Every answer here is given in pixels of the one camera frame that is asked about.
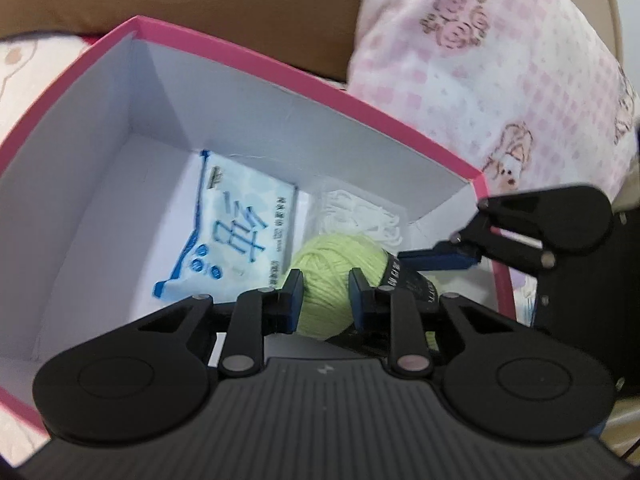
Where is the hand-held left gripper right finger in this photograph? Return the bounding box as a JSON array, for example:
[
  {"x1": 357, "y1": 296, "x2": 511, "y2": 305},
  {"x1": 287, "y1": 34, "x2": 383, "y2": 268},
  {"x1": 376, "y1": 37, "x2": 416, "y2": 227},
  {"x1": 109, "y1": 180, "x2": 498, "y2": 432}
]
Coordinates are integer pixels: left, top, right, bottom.
[{"x1": 348, "y1": 267, "x2": 516, "y2": 378}]

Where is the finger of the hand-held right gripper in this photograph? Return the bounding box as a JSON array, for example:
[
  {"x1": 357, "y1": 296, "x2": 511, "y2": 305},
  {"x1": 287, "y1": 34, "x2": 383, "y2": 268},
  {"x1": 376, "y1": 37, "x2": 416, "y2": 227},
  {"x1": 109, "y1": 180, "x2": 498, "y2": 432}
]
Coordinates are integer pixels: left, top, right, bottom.
[{"x1": 397, "y1": 191, "x2": 558, "y2": 272}]

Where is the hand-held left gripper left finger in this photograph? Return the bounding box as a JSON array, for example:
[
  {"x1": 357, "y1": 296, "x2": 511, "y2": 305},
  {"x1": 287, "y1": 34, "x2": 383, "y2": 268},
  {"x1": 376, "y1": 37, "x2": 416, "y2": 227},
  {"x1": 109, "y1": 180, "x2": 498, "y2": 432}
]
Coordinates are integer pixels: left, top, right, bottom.
[{"x1": 137, "y1": 269, "x2": 306, "y2": 378}]

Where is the green yarn ball black label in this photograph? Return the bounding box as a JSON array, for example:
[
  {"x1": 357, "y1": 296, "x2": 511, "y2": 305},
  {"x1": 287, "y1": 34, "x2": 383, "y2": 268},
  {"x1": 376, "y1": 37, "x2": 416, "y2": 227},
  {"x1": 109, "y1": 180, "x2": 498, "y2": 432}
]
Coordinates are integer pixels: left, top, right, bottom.
[{"x1": 289, "y1": 237, "x2": 442, "y2": 356}]

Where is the blue tissue packet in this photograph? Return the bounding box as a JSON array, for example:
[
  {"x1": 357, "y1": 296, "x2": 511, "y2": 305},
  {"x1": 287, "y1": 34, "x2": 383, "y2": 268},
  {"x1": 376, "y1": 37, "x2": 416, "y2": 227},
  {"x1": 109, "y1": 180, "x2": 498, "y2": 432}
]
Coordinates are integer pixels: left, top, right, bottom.
[{"x1": 152, "y1": 149, "x2": 299, "y2": 306}]

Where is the pink cardboard box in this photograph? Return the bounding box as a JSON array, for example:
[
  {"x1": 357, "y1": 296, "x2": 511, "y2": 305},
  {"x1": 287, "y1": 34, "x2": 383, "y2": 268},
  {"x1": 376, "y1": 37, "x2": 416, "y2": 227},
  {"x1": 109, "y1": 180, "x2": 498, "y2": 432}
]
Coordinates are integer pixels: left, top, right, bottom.
[{"x1": 0, "y1": 16, "x2": 516, "y2": 436}]

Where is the gold satin cloth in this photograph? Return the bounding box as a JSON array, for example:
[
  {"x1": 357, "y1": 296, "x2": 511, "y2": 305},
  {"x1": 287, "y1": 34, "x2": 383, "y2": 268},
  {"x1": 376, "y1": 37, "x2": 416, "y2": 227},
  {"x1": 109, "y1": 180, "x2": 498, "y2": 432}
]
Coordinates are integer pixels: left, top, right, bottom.
[{"x1": 614, "y1": 157, "x2": 640, "y2": 213}]

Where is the pink patterned pillow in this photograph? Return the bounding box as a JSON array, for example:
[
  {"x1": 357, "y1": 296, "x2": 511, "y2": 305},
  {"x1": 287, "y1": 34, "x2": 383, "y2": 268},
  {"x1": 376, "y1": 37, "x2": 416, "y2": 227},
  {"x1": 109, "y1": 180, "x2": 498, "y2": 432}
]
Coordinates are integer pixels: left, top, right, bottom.
[{"x1": 347, "y1": 0, "x2": 640, "y2": 213}]

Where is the clear bag with white strings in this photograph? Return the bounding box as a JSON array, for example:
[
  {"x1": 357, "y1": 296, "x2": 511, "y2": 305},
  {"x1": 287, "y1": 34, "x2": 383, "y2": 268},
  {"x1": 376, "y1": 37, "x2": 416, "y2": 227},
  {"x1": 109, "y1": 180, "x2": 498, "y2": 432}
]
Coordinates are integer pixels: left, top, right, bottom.
[{"x1": 306, "y1": 187, "x2": 407, "y2": 250}]

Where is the beige curved bed frame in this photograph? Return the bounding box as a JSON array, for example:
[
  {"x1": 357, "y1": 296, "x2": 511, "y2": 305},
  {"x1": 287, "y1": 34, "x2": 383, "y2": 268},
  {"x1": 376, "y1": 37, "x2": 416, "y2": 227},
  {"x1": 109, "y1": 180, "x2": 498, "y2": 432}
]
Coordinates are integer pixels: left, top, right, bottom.
[{"x1": 594, "y1": 0, "x2": 625, "y2": 61}]

